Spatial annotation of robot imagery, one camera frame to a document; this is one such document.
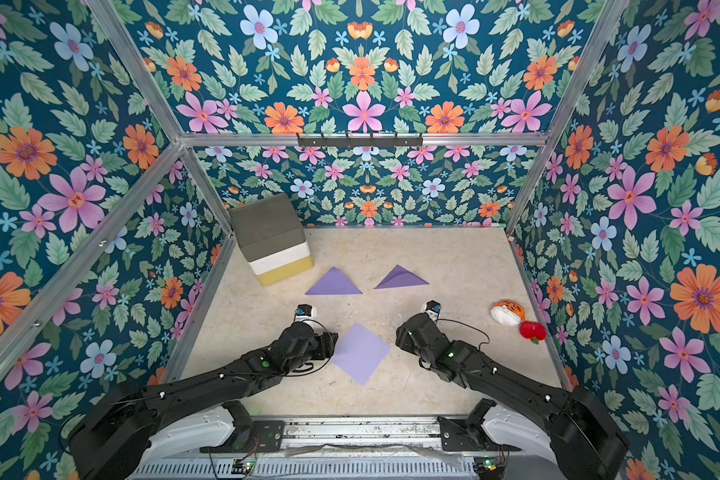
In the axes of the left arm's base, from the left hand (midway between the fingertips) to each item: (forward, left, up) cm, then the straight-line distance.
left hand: (334, 335), depth 85 cm
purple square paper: (+19, -21, 0) cm, 28 cm away
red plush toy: (-2, -60, -4) cm, 60 cm away
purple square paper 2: (+22, +1, -4) cm, 22 cm away
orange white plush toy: (+3, -52, 0) cm, 52 cm away
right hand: (-2, -20, +1) cm, 20 cm away
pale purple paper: (-3, -7, -9) cm, 12 cm away
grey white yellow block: (+26, +17, +15) cm, 34 cm away
